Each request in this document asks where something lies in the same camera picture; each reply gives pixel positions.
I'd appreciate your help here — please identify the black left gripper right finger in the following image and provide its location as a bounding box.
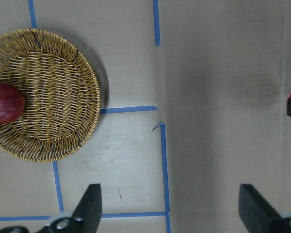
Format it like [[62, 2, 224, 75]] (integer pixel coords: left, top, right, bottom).
[[238, 184, 291, 233]]

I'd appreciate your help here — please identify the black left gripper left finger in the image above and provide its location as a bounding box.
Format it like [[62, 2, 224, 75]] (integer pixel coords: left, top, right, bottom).
[[0, 183, 103, 233]]

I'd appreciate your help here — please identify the woven wicker basket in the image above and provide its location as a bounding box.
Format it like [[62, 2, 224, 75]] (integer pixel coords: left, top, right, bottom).
[[0, 28, 101, 162]]

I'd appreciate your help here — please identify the dark red apple in basket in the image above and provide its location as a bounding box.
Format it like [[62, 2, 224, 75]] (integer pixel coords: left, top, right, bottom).
[[0, 83, 26, 124]]

